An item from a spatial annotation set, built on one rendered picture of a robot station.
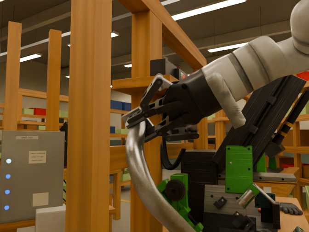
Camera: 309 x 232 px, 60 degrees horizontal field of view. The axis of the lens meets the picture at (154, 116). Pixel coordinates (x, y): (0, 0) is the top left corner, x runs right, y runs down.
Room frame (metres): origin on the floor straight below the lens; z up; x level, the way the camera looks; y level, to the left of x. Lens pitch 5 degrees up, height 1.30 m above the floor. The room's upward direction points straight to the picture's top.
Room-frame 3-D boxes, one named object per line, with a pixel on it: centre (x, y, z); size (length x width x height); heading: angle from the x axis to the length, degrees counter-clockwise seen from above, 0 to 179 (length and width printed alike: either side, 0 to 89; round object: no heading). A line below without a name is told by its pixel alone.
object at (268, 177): (1.36, -0.48, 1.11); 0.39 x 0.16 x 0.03; 67
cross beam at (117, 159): (1.47, -0.02, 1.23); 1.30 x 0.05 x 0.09; 157
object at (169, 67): (1.14, -0.04, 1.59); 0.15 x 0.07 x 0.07; 157
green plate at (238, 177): (1.23, -0.39, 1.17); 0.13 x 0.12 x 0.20; 157
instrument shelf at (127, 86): (1.43, -0.12, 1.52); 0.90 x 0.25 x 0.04; 157
